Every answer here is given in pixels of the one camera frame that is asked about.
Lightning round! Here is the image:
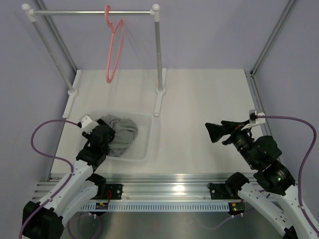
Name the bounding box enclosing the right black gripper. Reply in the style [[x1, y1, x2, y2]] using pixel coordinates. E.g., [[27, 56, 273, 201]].
[[205, 119, 258, 168]]

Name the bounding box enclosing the grey t shirt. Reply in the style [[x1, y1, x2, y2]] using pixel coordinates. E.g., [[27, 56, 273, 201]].
[[101, 115, 138, 157]]

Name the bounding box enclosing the pink plastic hanger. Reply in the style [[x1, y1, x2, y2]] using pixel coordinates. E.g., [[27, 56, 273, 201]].
[[104, 5, 125, 84]]

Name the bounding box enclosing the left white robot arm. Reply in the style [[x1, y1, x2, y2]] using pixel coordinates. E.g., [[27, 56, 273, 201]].
[[18, 115, 115, 239]]

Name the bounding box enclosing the white plastic basket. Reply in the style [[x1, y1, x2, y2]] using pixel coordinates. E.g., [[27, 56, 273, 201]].
[[89, 110, 154, 162]]

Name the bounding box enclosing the white clothes rack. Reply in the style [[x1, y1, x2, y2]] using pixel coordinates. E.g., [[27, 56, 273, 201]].
[[21, 3, 167, 119]]

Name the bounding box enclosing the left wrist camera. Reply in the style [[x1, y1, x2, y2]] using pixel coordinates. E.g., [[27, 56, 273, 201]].
[[77, 114, 99, 134]]

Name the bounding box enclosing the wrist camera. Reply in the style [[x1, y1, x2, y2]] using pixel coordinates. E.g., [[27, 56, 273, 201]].
[[241, 109, 266, 131], [77, 114, 99, 134]]

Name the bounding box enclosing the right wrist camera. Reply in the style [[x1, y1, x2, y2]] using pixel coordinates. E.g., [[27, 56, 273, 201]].
[[241, 109, 266, 131]]

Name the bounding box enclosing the aluminium mounting rail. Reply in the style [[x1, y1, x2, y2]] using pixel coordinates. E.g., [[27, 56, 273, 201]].
[[33, 174, 261, 200]]

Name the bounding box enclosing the white slotted cable duct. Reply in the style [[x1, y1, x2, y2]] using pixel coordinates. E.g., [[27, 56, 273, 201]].
[[79, 202, 229, 212]]

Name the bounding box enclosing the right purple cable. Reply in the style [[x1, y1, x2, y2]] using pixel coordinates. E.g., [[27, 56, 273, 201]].
[[255, 115, 319, 236]]

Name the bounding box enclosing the right aluminium frame post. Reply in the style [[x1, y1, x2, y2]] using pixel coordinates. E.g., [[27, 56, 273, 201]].
[[250, 0, 298, 77]]

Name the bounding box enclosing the aluminium frame post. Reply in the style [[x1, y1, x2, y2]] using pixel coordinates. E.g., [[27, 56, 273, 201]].
[[250, 0, 298, 77], [41, 15, 78, 74]]

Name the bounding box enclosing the left aluminium frame post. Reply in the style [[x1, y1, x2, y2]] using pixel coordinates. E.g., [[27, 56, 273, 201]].
[[41, 15, 78, 74]]

